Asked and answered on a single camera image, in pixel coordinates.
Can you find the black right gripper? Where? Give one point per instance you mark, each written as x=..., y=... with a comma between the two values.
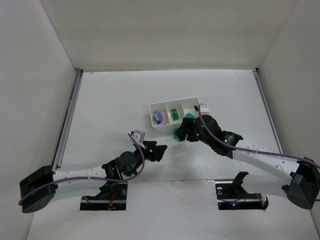
x=191, y=128

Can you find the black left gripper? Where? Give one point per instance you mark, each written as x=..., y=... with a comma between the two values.
x=146, y=151

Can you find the small green lego brick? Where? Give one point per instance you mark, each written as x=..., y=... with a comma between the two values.
x=174, y=115

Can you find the purple curved lego brick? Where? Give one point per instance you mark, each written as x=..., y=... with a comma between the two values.
x=158, y=117

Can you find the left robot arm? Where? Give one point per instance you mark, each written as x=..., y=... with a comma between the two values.
x=45, y=185

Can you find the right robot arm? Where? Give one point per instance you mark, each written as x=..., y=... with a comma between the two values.
x=294, y=178

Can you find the white divided plastic container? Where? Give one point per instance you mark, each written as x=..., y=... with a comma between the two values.
x=183, y=106

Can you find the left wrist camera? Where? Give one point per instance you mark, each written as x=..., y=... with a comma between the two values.
x=138, y=136

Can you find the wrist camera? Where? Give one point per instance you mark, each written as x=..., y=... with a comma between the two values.
x=202, y=109
x=138, y=136

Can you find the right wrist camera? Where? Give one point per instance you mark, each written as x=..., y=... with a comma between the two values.
x=202, y=109

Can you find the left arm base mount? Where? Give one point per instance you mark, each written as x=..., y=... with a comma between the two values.
x=111, y=198

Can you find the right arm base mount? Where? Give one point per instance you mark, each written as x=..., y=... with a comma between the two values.
x=231, y=196

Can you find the right aluminium rail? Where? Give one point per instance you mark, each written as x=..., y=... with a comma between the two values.
x=268, y=117

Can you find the aluminium rail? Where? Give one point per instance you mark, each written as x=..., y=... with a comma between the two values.
x=268, y=117
x=67, y=121

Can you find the left aluminium rail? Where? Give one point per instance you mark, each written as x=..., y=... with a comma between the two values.
x=67, y=121

